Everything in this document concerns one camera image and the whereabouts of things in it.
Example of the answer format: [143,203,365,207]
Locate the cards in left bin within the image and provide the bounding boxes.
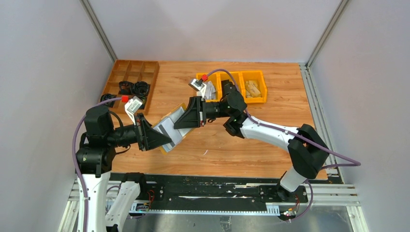
[204,81,217,100]

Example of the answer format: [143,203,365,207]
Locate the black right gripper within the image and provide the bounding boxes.
[173,97,232,130]

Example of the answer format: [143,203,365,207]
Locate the tan card holder in bin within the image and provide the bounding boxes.
[245,80,262,98]

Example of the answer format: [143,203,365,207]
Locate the black card holder in bin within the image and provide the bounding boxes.
[221,80,236,96]

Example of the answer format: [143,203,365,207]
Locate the right yellow bin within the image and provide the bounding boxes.
[240,70,267,104]

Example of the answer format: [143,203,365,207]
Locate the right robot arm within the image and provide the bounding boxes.
[174,89,329,202]

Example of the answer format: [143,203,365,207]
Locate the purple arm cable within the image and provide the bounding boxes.
[206,68,362,221]
[72,97,124,232]

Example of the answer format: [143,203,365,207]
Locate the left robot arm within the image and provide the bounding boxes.
[74,105,171,232]

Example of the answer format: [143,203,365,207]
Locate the yellow leather card holder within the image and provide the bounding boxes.
[152,103,193,155]

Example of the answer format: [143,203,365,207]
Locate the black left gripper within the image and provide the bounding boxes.
[107,112,172,149]

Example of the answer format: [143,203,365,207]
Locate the rolled dark blue tie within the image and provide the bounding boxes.
[140,97,147,109]

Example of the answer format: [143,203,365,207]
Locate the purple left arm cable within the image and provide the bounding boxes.
[72,97,124,232]

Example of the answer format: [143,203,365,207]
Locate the wooden compartment tray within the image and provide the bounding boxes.
[99,60,160,115]

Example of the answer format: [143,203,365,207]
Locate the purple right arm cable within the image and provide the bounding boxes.
[206,68,362,221]

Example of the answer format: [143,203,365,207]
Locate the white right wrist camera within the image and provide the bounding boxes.
[189,74,209,100]

